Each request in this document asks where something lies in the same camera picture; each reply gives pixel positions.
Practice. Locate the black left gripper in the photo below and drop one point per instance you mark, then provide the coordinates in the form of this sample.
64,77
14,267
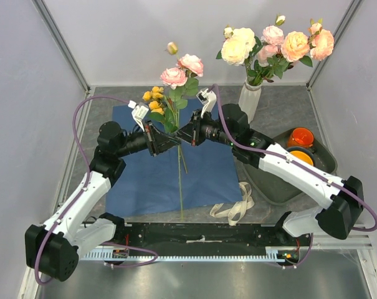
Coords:
157,142

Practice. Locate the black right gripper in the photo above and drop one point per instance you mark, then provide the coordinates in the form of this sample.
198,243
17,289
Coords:
192,132

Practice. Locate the yellow rose stem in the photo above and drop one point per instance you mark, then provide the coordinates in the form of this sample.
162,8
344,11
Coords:
158,106

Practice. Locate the blue wrapping paper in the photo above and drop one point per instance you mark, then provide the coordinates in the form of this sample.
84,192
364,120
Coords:
154,184

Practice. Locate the small pink rose stem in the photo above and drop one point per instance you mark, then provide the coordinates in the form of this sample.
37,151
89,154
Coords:
182,82

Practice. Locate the cream ribbon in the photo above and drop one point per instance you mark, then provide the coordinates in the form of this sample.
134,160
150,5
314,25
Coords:
238,210

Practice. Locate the cream white rose stem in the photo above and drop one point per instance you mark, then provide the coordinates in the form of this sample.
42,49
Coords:
239,48

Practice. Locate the double pink rose stem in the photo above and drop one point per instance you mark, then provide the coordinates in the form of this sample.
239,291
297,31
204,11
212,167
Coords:
264,71

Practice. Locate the pink rose stem with bud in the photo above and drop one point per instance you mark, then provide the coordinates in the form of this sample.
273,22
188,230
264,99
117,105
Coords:
274,35

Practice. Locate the peach pink rose stem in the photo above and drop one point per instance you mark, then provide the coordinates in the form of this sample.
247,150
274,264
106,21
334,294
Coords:
317,44

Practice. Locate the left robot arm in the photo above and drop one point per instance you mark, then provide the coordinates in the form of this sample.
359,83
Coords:
55,247

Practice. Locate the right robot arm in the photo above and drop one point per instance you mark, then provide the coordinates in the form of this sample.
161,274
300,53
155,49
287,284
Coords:
338,199

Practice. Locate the white ribbed vase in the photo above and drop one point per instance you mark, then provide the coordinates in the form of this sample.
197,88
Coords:
249,99

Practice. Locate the dark green tray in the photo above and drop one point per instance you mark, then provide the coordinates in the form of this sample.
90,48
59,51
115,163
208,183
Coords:
278,192

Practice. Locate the orange cup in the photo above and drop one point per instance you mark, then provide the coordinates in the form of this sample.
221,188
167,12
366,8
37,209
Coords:
301,137

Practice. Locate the orange bowl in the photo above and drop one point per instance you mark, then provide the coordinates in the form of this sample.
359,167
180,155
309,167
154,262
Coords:
302,154

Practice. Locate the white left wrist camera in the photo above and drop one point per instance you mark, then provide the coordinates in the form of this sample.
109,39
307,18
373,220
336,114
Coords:
139,111

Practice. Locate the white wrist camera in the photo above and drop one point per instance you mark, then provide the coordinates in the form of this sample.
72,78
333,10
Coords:
139,111
208,100

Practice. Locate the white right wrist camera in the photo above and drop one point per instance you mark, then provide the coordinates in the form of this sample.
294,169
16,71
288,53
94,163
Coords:
208,100

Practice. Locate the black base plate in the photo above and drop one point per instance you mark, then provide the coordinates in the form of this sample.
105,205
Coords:
204,240

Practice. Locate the slotted cable duct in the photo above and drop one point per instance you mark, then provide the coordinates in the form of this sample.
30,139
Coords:
109,254

